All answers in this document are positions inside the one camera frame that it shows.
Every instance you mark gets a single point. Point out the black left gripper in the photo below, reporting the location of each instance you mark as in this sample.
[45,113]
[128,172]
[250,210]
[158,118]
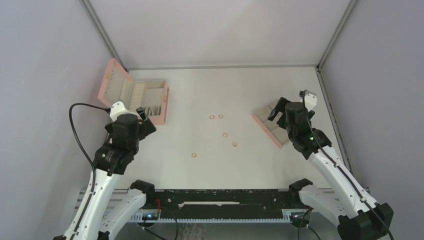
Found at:
[143,126]

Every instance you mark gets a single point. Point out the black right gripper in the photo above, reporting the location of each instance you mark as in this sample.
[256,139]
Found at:
[280,107]

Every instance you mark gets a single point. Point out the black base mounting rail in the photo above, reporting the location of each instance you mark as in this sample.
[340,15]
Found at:
[223,204]

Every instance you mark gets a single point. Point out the pink jewelry drawer tray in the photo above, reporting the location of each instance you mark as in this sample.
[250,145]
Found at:
[277,134]

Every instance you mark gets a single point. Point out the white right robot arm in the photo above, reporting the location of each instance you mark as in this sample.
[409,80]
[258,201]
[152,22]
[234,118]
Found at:
[355,213]

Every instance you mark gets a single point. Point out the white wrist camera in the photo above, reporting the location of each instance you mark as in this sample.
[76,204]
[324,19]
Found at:
[310,100]
[118,108]

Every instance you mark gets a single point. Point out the pink jewelry box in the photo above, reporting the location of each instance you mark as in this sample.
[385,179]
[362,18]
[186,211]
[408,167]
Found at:
[149,94]

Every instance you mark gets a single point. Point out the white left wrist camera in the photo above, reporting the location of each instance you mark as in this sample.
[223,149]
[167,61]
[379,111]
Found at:
[118,108]

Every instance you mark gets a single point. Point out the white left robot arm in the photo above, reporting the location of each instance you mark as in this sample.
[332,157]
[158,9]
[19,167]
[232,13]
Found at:
[110,161]

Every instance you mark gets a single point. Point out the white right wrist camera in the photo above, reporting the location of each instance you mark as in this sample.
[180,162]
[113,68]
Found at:
[310,100]

